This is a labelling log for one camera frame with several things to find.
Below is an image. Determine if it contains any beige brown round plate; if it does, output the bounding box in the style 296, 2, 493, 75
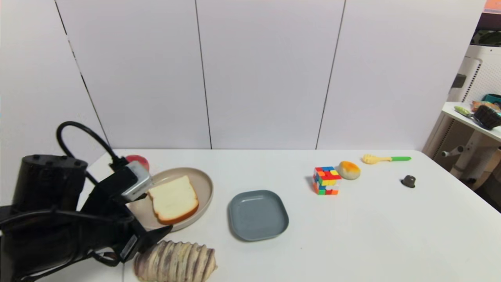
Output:
126, 168, 214, 232

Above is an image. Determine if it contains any white bread slice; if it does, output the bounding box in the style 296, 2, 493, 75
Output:
148, 175, 199, 225

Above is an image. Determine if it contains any orange brown toy food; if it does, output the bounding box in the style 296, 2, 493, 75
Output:
471, 101, 501, 112

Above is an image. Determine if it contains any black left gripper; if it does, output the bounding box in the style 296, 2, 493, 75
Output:
79, 206, 173, 263

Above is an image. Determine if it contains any grey square plate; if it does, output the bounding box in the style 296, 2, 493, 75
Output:
229, 190, 289, 242

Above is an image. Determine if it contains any white side desk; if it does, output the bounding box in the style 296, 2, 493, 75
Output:
423, 102, 501, 190

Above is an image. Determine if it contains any red peach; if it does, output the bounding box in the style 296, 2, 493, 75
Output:
126, 155, 150, 172

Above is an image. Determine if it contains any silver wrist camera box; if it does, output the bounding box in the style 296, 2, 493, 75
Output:
121, 161, 153, 201

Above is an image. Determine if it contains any round orange-topped bun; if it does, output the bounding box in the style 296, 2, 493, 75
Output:
338, 161, 361, 181

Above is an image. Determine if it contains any white perforated panel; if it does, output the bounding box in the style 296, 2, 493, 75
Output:
446, 45, 501, 157

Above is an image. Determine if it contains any dark green object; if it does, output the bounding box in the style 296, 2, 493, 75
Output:
471, 29, 501, 46

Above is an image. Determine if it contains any striped purple bread loaf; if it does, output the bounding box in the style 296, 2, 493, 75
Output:
133, 240, 218, 282

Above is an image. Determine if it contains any black ribbed cup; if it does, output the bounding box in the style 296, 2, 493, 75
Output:
473, 105, 501, 130

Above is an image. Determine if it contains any multicoloured Rubik's cube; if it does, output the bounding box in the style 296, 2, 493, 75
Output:
312, 166, 342, 195

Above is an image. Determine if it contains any thick black camera cable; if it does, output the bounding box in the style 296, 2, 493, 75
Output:
56, 121, 130, 184

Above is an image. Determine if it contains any yellow pasta spoon green handle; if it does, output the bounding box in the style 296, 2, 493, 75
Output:
361, 154, 411, 165

